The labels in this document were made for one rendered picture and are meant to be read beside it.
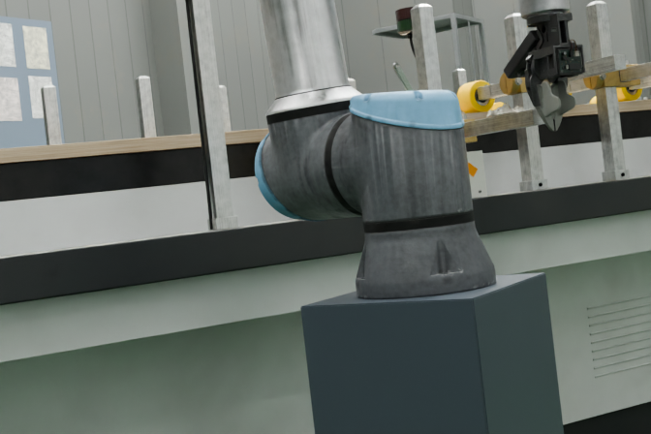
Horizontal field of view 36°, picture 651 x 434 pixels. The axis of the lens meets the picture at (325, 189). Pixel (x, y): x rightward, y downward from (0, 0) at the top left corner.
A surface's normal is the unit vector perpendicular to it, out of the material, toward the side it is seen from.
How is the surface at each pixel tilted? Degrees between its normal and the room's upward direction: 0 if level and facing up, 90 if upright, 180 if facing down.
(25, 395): 90
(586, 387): 90
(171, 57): 90
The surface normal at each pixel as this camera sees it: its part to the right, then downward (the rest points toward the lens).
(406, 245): -0.35, -0.31
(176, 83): -0.53, 0.06
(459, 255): 0.41, -0.40
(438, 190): 0.29, -0.04
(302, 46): -0.04, 0.06
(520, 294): 0.84, -0.10
